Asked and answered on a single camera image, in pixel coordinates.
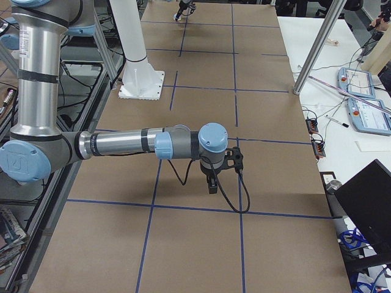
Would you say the black laptop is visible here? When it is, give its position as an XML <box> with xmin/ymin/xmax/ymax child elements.
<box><xmin>335</xmin><ymin>159</ymin><xmax>390</xmax><ymax>254</ymax></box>

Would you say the lower teach pendant tablet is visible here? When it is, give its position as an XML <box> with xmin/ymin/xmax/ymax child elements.
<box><xmin>347</xmin><ymin>98</ymin><xmax>390</xmax><ymax>136</ymax></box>

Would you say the teach pendant tablet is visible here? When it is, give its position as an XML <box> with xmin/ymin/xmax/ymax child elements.
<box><xmin>347</xmin><ymin>98</ymin><xmax>390</xmax><ymax>136</ymax></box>
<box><xmin>338</xmin><ymin>67</ymin><xmax>376</xmax><ymax>99</ymax></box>

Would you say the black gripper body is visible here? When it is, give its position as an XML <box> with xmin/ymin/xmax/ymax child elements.
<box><xmin>201</xmin><ymin>167</ymin><xmax>217</xmax><ymax>183</ymax></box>
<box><xmin>179</xmin><ymin>0</ymin><xmax>195</xmax><ymax>9</ymax></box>

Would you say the long metal grabber stick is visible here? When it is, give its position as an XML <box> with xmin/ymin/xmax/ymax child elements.
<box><xmin>308</xmin><ymin>75</ymin><xmax>391</xmax><ymax>115</ymax></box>

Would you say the aluminium frame post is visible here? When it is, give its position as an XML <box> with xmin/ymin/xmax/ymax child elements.
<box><xmin>293</xmin><ymin>0</ymin><xmax>346</xmax><ymax>95</ymax></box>

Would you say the white pedestal column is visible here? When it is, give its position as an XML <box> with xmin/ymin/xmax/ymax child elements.
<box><xmin>110</xmin><ymin>0</ymin><xmax>165</xmax><ymax>100</ymax></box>

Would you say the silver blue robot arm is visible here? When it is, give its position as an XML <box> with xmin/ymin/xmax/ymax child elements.
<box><xmin>1</xmin><ymin>1</ymin><xmax>228</xmax><ymax>194</ymax></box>

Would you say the upper teach pendant tablet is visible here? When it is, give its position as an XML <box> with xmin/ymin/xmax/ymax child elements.
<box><xmin>338</xmin><ymin>67</ymin><xmax>376</xmax><ymax>99</ymax></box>

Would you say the stack of books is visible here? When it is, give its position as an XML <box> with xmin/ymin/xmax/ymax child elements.
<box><xmin>1</xmin><ymin>205</ymin><xmax>27</xmax><ymax>273</ymax></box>

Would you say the black marker pen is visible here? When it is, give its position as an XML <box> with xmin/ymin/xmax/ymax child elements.
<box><xmin>325</xmin><ymin>115</ymin><xmax>349</xmax><ymax>128</ymax></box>

